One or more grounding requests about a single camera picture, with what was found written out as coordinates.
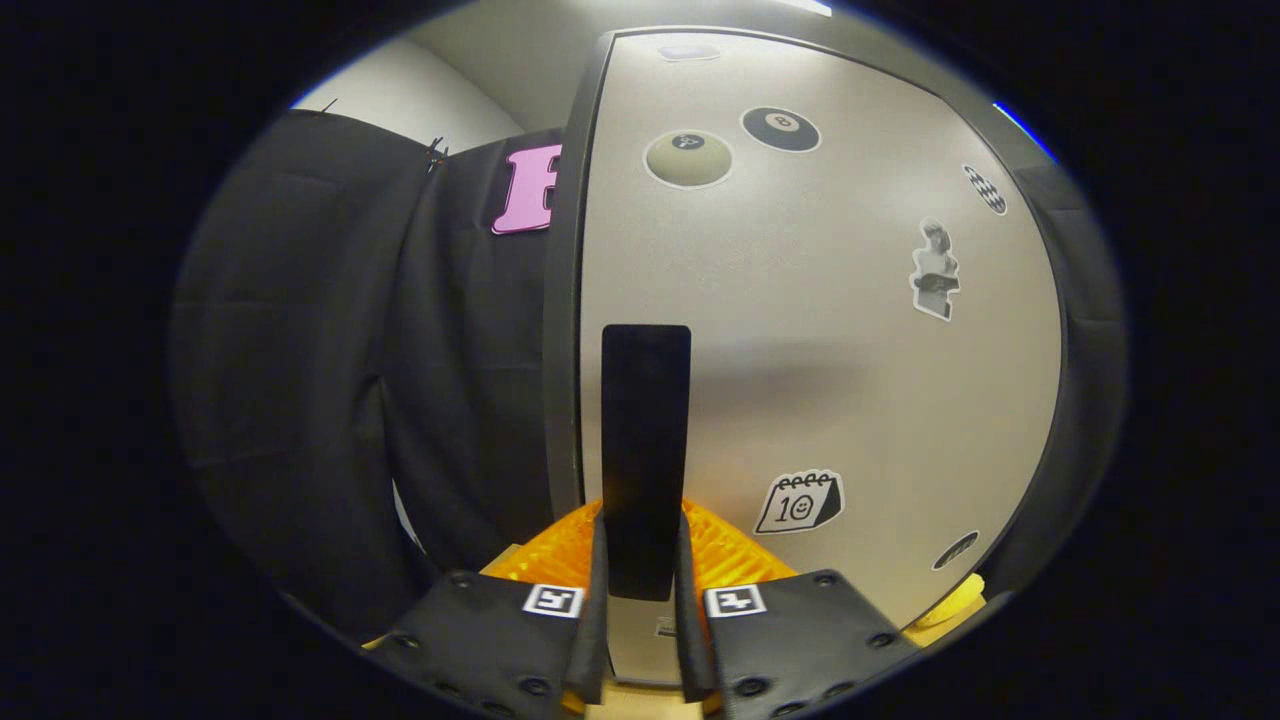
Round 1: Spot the black door handle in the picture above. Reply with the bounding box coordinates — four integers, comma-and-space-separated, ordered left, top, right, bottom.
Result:
600, 323, 693, 603

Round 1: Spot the black backdrop cloth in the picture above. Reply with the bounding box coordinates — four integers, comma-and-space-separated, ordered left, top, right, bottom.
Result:
168, 108, 566, 646

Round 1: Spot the yellow bun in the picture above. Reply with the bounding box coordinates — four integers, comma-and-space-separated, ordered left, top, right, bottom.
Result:
905, 572, 986, 633

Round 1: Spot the grey cabinet door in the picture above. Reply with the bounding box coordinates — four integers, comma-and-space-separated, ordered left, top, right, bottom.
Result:
575, 30, 1066, 691

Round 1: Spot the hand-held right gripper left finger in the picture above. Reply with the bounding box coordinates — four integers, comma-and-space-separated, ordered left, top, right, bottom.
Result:
365, 500, 611, 720

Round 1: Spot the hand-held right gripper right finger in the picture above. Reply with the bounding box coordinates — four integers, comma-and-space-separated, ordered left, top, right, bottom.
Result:
672, 498, 921, 720

